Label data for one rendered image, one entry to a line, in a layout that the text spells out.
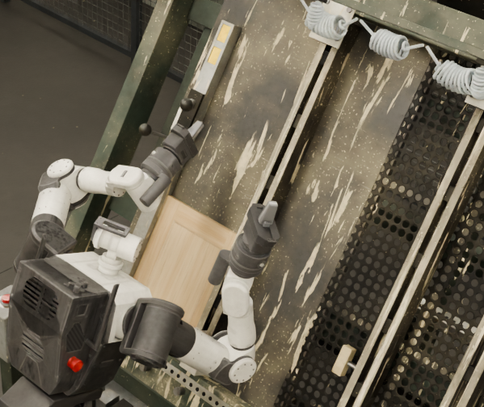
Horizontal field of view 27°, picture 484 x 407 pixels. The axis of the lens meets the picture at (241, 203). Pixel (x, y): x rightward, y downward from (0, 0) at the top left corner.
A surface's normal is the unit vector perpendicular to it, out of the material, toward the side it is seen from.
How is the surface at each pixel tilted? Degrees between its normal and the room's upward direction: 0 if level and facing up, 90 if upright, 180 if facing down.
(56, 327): 67
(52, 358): 82
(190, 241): 60
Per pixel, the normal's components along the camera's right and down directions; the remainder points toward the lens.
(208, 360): 0.47, 0.52
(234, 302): -0.17, 0.61
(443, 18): -0.54, -0.09
